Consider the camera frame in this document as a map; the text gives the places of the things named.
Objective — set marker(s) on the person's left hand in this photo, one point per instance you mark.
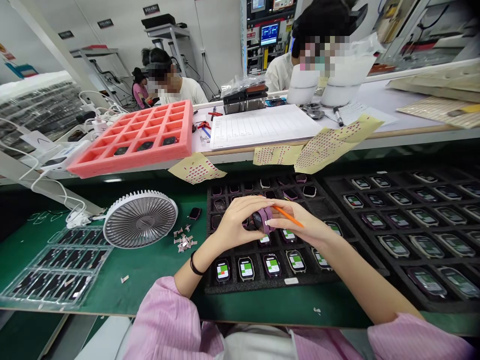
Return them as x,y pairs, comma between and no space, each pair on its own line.
232,221

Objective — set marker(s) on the person's right hand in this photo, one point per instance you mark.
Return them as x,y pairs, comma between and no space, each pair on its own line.
303,225

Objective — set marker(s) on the person's left fingers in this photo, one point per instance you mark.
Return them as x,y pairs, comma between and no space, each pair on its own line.
255,202

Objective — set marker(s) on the purple smartwatch unit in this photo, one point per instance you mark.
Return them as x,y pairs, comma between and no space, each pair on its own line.
258,222

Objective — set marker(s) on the orange pencil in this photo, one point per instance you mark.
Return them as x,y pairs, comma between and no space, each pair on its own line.
293,221

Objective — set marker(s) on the dark smartwatch unit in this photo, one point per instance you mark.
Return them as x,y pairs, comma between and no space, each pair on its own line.
194,213

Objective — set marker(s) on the batch of smartwatches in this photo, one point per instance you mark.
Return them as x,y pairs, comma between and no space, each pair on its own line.
425,245
222,270

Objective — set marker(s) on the stack of paper forms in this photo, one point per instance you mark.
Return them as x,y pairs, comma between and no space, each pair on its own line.
262,125

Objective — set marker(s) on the pile of small white tabs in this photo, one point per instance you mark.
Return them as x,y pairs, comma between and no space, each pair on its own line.
184,240

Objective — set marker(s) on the white tray label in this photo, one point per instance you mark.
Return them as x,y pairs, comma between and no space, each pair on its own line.
291,281

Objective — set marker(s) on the black foam tray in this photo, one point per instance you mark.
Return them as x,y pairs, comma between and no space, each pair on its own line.
225,287
393,262

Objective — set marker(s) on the large beige sticker sheet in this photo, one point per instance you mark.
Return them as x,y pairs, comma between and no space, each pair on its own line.
337,142

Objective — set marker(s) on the blue circuit board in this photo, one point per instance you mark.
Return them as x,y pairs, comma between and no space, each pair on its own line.
276,101

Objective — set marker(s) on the stack of black fixture boxes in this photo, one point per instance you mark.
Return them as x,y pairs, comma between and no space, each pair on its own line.
245,99

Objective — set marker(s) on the black smartwatch unit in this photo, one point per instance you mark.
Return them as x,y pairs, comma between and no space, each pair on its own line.
122,150
144,146
169,141

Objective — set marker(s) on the metal scissors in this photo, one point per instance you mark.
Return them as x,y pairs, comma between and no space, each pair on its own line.
313,111

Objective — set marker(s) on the white desk fan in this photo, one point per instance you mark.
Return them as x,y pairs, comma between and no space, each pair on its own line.
138,221

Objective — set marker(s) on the green table mat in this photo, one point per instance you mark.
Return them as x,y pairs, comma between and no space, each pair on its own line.
157,270

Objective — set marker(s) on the black marker pen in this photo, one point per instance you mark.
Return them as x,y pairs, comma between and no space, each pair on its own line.
338,116

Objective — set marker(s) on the person's body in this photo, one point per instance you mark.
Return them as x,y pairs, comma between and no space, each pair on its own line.
258,345

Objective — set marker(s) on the loose paper sheet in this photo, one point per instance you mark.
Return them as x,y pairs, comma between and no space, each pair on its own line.
371,114

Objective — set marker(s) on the large white cylinder roll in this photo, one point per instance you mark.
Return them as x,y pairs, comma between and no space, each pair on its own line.
343,82

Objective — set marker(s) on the stack of pink foam trays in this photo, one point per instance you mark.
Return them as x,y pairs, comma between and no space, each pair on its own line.
112,131

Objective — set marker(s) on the machine with blue screen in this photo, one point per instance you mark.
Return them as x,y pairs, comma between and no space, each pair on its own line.
269,33

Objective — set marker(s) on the tall white shelf rack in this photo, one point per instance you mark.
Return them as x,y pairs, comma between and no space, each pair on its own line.
170,37

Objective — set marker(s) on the white box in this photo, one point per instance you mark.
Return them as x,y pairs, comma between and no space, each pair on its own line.
62,155

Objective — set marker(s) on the low white shelf rack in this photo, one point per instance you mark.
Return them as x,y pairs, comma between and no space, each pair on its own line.
105,71

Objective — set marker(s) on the beige dotted sheet stack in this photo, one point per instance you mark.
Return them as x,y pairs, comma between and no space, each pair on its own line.
438,110

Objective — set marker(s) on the clear plastic blister tray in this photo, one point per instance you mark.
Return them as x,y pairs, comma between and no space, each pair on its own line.
56,270

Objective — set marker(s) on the stack of cardboard panels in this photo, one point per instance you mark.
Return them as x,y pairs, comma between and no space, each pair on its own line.
442,80

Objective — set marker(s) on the stack of clear trays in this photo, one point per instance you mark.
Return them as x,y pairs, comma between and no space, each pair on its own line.
33,105

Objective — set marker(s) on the glass fronted machine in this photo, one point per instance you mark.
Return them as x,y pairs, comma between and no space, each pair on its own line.
427,30

